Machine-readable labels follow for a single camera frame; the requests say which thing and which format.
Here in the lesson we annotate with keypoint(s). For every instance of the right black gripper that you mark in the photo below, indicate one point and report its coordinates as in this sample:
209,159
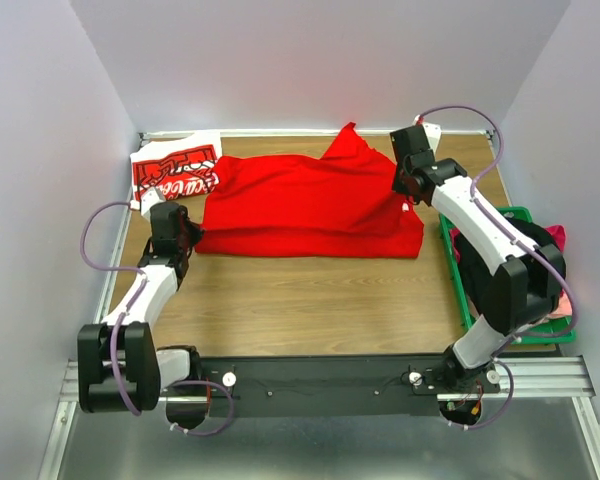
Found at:
396,184

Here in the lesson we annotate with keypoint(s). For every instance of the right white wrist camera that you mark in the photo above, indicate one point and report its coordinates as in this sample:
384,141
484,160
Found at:
432,131

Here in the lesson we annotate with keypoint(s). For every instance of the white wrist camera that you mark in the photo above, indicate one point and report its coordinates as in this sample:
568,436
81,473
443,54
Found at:
148,199
432,131

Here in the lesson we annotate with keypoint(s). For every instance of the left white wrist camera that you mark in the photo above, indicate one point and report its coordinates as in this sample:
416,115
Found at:
148,199

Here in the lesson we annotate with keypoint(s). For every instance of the plain red t shirt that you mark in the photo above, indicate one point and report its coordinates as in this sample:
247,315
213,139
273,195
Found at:
290,205

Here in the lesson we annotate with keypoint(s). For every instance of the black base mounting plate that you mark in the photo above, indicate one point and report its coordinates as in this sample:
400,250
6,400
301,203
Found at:
323,386

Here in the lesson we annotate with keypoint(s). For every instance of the black shirt in bin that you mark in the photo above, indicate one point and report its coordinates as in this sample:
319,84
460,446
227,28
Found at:
474,274

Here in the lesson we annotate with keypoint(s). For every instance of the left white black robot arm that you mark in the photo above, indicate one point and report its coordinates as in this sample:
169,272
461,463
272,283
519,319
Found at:
118,364

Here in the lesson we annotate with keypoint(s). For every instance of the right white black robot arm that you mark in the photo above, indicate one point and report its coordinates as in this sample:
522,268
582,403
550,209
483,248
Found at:
526,280

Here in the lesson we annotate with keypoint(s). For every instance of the light pink shirt in bin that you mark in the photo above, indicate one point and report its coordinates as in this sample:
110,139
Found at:
564,307

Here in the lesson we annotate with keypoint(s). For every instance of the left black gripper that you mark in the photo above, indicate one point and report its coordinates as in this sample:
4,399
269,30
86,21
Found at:
196,232

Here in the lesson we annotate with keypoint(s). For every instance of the folded red white printed shirt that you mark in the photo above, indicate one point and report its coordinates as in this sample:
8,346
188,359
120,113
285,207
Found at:
178,168

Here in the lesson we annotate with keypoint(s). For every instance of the green plastic bin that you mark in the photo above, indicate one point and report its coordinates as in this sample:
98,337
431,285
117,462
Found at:
544,333

